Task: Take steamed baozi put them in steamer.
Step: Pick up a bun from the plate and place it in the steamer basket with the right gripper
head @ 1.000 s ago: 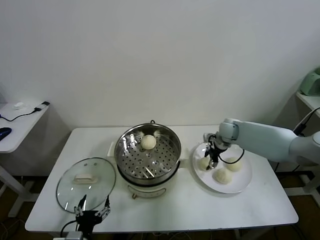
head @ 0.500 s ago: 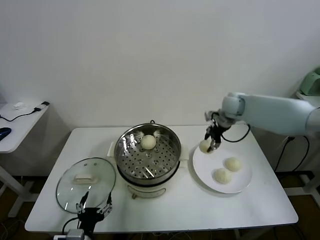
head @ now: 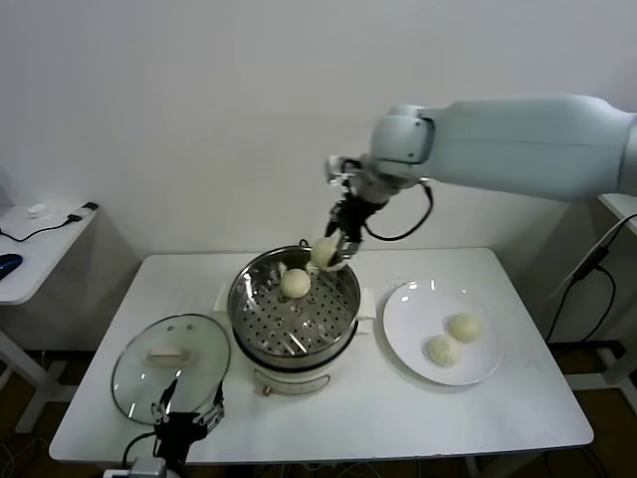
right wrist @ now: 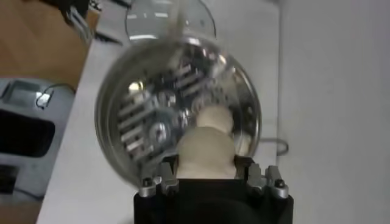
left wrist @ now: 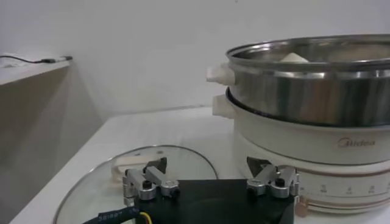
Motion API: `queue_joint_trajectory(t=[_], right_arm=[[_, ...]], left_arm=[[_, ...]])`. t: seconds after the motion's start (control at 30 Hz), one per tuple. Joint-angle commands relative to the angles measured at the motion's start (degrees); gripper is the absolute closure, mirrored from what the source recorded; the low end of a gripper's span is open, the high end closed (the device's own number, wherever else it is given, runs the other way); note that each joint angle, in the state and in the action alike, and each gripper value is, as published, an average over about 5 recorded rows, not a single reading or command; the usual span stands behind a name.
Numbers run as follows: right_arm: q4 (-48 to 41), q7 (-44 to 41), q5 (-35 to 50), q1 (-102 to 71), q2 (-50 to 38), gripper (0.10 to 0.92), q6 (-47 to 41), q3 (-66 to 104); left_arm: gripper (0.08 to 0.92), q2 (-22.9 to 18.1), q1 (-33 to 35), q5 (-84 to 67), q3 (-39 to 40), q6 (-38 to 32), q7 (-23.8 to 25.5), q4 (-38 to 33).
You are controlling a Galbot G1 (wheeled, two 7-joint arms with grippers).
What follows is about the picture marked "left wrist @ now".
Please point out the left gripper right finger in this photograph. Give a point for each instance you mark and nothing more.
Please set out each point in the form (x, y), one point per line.
(262, 179)

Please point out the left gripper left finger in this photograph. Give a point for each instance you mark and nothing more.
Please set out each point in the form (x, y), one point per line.
(152, 178)

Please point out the white steamed baozi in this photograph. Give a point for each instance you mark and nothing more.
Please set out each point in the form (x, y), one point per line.
(294, 58)

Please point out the perforated steel steamer basket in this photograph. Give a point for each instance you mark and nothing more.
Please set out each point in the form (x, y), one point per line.
(304, 97)

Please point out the cream electric cooker base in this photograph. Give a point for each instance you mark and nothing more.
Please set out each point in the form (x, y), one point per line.
(289, 143)

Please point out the white side table with mouse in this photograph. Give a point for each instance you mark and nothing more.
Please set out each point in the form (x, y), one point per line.
(18, 73)

